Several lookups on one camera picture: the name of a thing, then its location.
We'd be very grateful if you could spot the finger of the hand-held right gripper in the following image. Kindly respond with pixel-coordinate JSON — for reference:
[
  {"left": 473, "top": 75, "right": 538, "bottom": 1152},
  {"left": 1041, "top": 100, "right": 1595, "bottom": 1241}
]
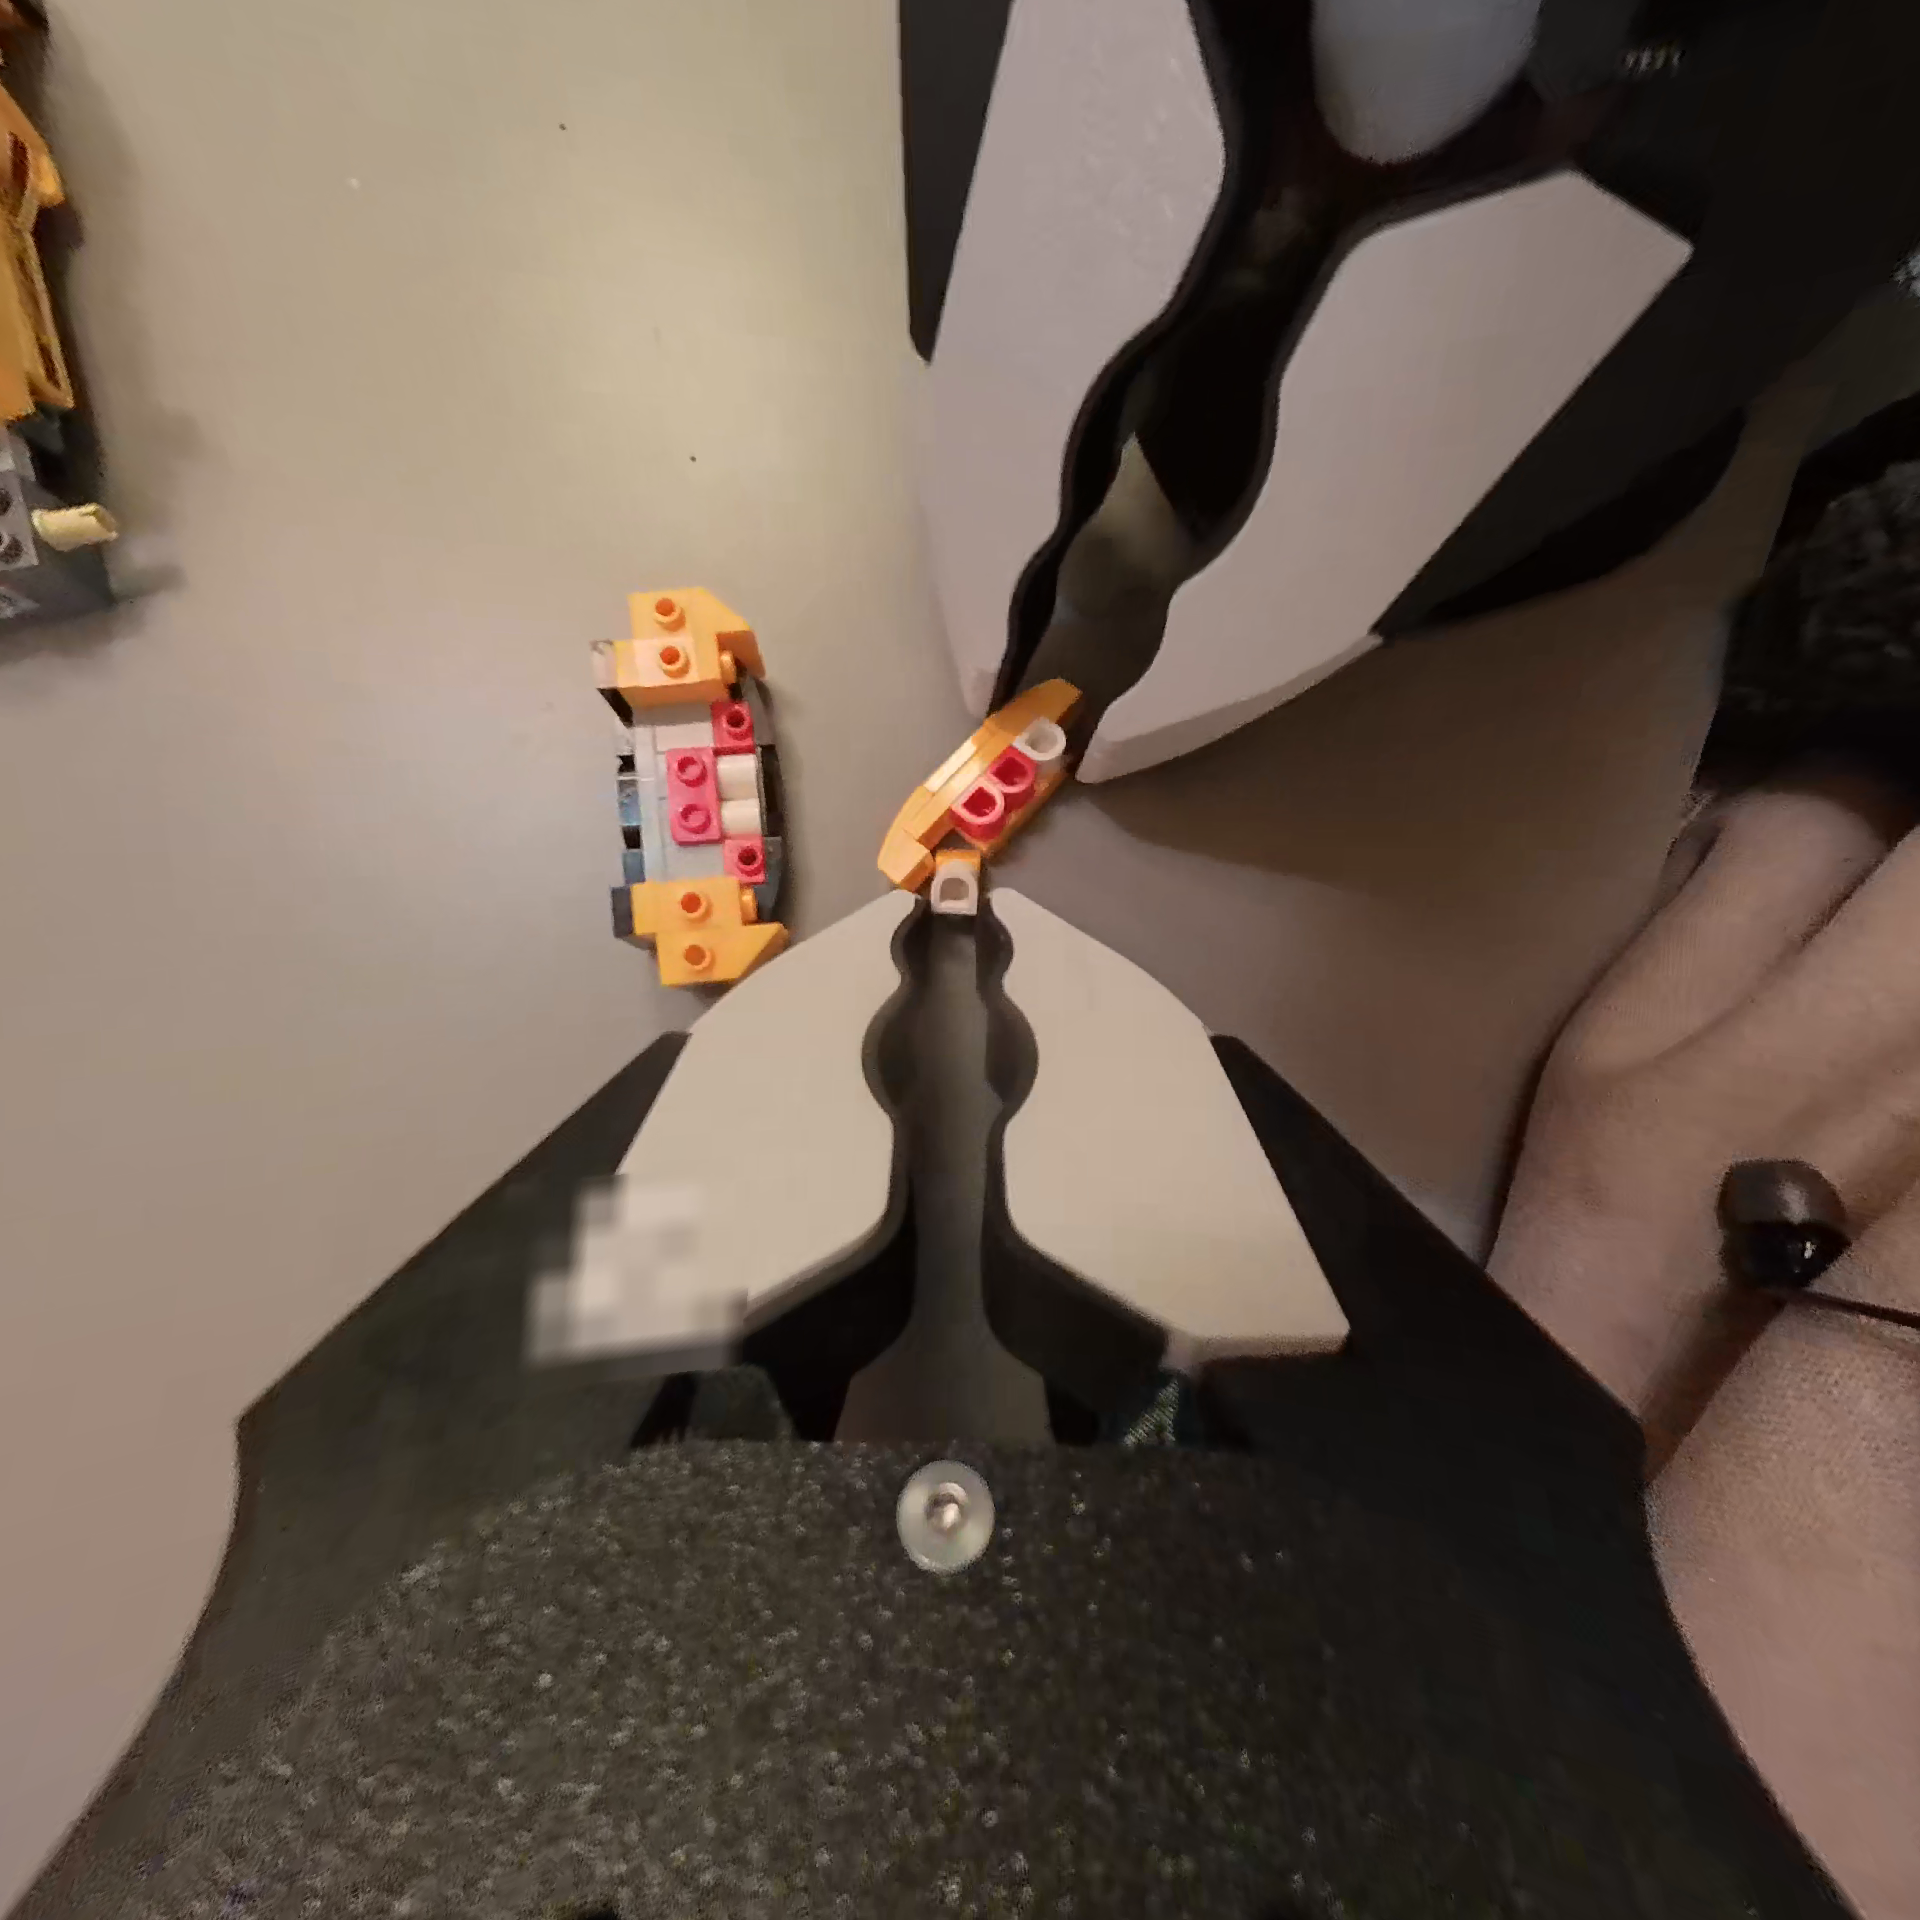
[
  {"left": 1066, "top": 166, "right": 1700, "bottom": 792},
  {"left": 909, "top": 0, "right": 1249, "bottom": 723}
]

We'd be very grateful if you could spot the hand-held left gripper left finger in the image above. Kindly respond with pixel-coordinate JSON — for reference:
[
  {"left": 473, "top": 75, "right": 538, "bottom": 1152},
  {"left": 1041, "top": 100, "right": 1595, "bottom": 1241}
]
[{"left": 630, "top": 889, "right": 925, "bottom": 1338}]

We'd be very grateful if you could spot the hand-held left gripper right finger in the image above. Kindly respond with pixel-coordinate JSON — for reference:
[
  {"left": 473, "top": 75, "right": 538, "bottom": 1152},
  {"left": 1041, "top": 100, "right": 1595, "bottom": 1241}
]
[{"left": 979, "top": 896, "right": 1355, "bottom": 1358}]

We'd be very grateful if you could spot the orange red grey lego assembly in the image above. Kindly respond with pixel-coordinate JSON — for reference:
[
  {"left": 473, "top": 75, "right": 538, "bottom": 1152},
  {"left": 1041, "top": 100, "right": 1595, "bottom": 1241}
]
[{"left": 598, "top": 584, "right": 799, "bottom": 989}]

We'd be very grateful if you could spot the orange arch lego piece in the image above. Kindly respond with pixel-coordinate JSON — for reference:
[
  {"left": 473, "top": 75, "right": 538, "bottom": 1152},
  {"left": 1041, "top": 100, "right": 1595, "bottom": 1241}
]
[{"left": 873, "top": 678, "right": 1086, "bottom": 922}]

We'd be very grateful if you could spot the yellow lego car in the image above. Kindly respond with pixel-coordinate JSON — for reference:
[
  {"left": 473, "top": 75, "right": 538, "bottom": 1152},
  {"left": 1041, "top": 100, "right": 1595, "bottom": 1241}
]
[{"left": 0, "top": 0, "right": 125, "bottom": 650}]

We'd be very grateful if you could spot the dark fleece jacket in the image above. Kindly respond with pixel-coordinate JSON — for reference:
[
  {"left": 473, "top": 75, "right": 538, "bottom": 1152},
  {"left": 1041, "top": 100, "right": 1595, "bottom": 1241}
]
[{"left": 1705, "top": 445, "right": 1920, "bottom": 806}]

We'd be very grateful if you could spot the beige garment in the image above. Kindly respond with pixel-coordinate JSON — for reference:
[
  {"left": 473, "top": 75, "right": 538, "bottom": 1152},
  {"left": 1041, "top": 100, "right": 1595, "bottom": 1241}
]
[{"left": 1484, "top": 753, "right": 1920, "bottom": 1920}]

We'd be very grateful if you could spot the black wired earbud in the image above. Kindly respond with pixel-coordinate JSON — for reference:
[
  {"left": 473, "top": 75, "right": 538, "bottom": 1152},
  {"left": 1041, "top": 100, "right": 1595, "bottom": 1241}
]
[{"left": 1715, "top": 1152, "right": 1920, "bottom": 1340}]

